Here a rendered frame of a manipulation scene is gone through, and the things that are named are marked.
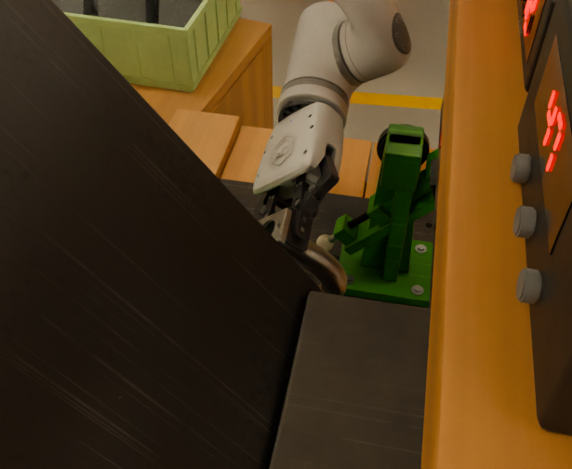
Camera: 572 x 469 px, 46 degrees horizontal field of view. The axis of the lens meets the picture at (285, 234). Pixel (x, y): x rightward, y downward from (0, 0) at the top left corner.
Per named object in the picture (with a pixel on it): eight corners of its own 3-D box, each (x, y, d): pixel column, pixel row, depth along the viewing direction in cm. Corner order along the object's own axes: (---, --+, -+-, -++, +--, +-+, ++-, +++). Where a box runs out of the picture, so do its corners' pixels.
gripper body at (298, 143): (260, 114, 82) (240, 192, 76) (317, 80, 74) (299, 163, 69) (305, 146, 85) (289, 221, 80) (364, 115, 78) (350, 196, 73)
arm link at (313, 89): (263, 98, 82) (259, 117, 81) (312, 67, 76) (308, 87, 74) (313, 133, 86) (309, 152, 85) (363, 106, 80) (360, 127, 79)
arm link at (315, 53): (368, 111, 81) (307, 130, 86) (381, 31, 87) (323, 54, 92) (328, 66, 75) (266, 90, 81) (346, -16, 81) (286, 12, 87)
